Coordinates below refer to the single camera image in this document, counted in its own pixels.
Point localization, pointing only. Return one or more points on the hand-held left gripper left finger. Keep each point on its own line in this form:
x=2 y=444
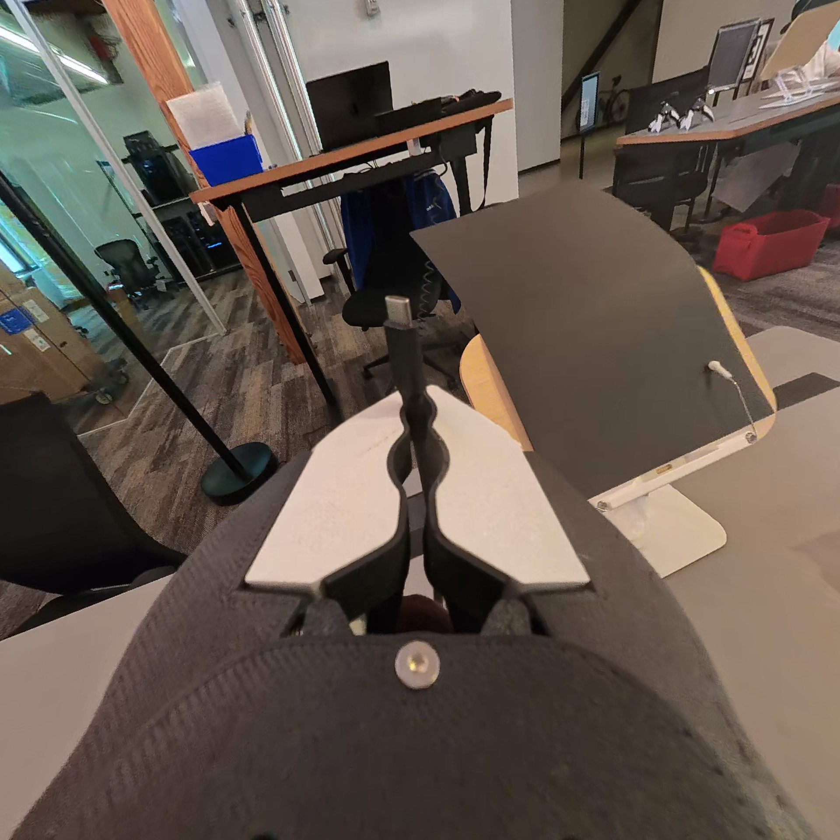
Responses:
x=328 y=512

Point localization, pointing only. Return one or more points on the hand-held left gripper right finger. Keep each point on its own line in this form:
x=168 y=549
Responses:
x=512 y=518

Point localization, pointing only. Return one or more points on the person's left hand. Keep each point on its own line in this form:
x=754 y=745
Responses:
x=423 y=617

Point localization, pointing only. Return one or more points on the black pole stand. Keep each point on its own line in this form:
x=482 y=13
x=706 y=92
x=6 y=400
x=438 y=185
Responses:
x=239 y=476

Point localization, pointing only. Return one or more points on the wooden-edged black board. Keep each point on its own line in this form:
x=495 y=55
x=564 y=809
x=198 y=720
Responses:
x=590 y=295

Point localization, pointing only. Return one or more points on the blue office chair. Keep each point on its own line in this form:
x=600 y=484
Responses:
x=367 y=216

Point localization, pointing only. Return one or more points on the black mesh chair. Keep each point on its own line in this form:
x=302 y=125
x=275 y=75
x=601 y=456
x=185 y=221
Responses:
x=131 y=269

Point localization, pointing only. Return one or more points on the large cardboard box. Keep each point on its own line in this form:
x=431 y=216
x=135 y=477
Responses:
x=39 y=354

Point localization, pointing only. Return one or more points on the black equipment rack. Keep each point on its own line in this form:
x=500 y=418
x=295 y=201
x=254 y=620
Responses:
x=170 y=216

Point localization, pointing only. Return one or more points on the blue plastic box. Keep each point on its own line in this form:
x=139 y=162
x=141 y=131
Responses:
x=226 y=161

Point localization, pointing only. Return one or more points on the black monitor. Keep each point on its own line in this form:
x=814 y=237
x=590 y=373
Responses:
x=348 y=105

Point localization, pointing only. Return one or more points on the grey hanging paper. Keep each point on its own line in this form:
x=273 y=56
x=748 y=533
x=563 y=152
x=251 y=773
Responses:
x=754 y=177

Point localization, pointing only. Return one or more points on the bicycle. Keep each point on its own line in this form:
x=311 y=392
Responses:
x=617 y=105

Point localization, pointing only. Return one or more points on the small laptop screen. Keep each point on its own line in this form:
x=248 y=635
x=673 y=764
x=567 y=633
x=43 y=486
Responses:
x=590 y=98

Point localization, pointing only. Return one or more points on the long wooden desk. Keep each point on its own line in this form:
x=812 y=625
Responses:
x=754 y=121

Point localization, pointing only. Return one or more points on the wooden pillar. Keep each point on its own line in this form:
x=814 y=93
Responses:
x=164 y=65

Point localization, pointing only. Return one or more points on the grey monitor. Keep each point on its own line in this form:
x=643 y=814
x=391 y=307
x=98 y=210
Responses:
x=732 y=56

